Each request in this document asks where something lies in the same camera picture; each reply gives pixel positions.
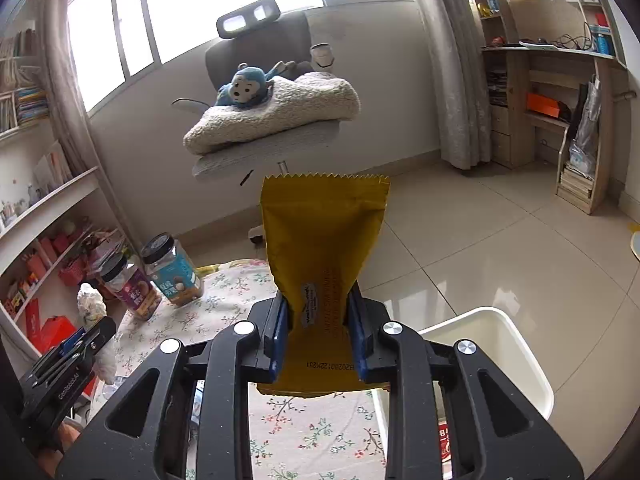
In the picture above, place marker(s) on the yellow toy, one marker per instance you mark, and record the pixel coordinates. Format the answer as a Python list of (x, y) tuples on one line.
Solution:
[(485, 9)]

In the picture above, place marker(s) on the floral tablecloth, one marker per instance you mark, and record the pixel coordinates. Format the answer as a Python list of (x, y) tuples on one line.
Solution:
[(310, 435)]

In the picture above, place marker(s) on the red gift box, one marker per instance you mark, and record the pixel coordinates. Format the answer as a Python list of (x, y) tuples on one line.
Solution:
[(50, 332)]

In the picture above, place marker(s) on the orange box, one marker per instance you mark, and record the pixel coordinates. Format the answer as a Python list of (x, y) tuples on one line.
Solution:
[(544, 106)]

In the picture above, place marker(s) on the small red box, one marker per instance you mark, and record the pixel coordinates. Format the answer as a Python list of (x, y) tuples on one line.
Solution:
[(602, 19)]

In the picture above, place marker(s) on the cream fleece blanket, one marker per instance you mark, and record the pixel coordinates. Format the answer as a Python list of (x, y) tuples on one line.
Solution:
[(280, 110)]

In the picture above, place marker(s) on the silver folded umbrella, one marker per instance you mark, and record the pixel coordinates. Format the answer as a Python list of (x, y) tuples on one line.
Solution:
[(585, 130)]

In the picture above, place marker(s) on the blue bottle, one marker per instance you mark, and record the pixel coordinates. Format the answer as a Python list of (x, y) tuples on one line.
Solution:
[(602, 44)]

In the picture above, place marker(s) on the large grid window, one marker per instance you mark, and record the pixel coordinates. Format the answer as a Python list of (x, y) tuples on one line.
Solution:
[(200, 5)]

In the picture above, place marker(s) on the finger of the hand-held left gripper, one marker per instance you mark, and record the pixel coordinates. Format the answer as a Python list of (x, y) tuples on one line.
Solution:
[(97, 342), (74, 338)]

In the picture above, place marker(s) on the white tissue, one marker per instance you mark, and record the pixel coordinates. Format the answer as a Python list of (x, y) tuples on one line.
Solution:
[(92, 302)]

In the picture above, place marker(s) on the white bookshelf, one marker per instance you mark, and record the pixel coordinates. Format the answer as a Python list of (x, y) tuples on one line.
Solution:
[(50, 200)]

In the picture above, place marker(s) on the beige plain curtain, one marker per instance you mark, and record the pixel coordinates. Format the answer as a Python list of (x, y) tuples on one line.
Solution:
[(65, 85)]

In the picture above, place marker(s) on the grey office chair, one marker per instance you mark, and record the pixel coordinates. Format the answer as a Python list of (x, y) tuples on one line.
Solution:
[(225, 160)]

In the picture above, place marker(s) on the teal label snack jar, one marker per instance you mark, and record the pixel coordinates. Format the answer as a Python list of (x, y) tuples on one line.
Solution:
[(175, 280)]

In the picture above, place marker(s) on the person's left hand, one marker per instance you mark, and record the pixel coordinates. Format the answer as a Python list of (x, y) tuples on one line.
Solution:
[(57, 450)]

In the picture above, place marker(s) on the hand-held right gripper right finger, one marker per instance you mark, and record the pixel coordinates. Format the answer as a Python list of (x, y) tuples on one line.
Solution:
[(357, 340)]

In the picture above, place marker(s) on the maroon label snack jar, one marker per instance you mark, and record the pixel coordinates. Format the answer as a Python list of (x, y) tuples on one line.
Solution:
[(135, 295)]

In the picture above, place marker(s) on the stack of magazines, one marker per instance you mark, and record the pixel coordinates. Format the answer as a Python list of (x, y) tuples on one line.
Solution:
[(102, 255)]

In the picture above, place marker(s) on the beige patterned curtain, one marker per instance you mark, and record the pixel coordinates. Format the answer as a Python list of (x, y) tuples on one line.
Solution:
[(450, 60)]

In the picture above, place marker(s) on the stack of worn books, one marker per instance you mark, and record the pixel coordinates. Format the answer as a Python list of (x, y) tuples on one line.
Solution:
[(575, 187)]

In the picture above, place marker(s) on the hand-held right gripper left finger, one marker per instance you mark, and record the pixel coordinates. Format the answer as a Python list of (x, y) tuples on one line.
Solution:
[(277, 340)]

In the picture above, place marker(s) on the stack of colourful books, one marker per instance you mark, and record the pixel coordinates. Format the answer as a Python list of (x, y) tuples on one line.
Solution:
[(30, 105)]

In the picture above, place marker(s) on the yellow snack packet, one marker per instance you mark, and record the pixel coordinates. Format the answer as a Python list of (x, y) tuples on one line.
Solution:
[(320, 240)]

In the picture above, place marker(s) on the wooden desk shelf unit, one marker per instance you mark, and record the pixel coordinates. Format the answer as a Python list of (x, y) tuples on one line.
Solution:
[(517, 85)]

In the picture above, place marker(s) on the white trash bin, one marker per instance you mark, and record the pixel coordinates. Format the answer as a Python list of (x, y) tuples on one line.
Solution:
[(500, 340)]

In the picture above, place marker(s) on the light blue bathroom scale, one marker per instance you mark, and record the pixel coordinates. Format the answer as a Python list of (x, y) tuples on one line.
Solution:
[(635, 247)]

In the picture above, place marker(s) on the blue monkey plush toy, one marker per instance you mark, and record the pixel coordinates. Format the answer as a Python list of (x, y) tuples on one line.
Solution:
[(245, 87)]

